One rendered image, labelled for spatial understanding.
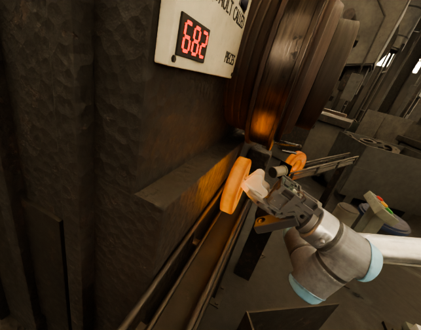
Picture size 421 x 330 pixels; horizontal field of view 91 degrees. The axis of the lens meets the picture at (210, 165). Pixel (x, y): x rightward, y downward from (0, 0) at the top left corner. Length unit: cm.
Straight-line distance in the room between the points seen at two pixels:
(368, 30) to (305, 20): 294
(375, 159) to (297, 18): 249
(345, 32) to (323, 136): 280
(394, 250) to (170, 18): 81
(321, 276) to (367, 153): 229
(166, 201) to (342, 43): 49
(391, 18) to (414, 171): 172
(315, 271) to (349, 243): 11
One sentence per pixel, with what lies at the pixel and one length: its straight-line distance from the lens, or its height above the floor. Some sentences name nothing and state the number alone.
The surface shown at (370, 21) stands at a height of 199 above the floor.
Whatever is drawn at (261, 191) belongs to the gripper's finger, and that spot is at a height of 83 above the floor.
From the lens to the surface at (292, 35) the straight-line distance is 49.
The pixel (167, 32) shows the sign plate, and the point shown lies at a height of 109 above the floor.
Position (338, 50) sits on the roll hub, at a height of 117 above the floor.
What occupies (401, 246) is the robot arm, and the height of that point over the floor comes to 74.
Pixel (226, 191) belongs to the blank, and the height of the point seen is 82.
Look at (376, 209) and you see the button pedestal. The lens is 150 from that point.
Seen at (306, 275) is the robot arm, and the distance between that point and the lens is 64.
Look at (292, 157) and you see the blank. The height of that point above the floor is 75.
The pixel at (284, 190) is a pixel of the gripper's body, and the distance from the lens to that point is 51.
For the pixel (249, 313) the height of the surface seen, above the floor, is 72.
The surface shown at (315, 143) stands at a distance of 338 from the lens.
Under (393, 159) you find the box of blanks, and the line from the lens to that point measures 298.
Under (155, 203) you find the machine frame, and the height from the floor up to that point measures 87.
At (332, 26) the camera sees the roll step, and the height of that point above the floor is 120.
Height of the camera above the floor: 107
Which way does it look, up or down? 24 degrees down
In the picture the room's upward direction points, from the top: 15 degrees clockwise
